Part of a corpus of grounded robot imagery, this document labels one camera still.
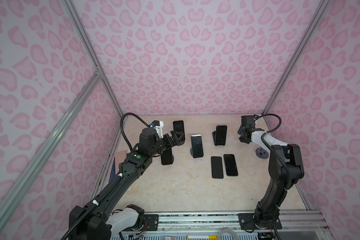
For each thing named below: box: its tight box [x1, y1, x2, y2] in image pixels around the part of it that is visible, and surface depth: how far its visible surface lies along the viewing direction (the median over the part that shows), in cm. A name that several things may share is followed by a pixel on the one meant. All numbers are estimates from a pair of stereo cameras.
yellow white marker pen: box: [186, 235, 218, 240], surface depth 71 cm
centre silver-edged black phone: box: [191, 134, 204, 159], surface depth 96 cm
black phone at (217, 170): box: [211, 156, 224, 179], surface depth 93 cm
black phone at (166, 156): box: [161, 147, 173, 165], surface depth 92 cm
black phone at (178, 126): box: [173, 120, 185, 142], surface depth 99 cm
